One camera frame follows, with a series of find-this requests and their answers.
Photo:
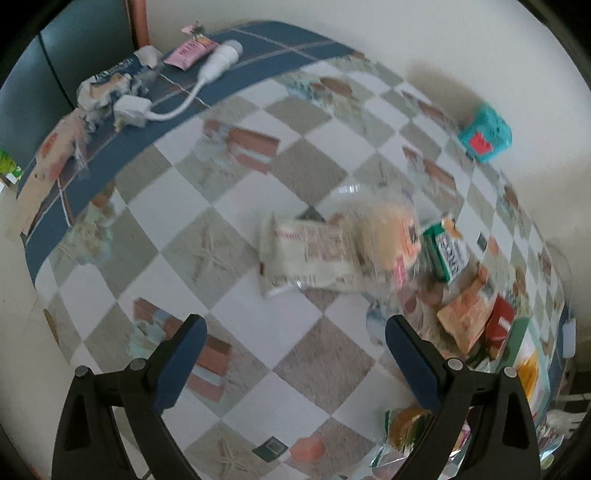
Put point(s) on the orange pole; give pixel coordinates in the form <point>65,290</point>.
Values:
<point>137,23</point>

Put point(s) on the dark teal cabinet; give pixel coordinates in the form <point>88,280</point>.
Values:
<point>60,60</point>

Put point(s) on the bright green packet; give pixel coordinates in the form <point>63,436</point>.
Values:
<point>9,166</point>

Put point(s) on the small pink wrapper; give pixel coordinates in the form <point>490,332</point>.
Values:
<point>194,30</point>

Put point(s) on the orange snack packet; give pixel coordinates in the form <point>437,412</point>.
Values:
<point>466,314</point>

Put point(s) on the crumpled blue white packet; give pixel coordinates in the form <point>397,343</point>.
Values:
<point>111,81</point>

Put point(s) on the clear bag with bun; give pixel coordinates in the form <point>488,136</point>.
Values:
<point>383,230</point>

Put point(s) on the red snack packet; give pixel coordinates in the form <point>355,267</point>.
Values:
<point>501,323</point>

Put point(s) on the green snack packet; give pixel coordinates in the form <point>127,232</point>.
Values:
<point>445,251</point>

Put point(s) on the white snack packet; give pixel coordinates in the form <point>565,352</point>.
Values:
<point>309,249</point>

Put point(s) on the pink tube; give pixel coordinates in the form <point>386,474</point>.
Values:
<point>189,53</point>

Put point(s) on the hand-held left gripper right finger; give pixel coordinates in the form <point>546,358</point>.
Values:
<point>411,355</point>

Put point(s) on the teal toy box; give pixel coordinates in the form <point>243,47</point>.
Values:
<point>491,129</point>

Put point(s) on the white wall charger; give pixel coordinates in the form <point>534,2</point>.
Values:
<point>569,337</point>

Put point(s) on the yellow snack packet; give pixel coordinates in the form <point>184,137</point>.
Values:
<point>528,374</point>

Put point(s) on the green-edged snack bag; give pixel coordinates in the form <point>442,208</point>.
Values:
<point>401,429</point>

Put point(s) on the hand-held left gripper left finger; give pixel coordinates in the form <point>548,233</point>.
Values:
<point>184,355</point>

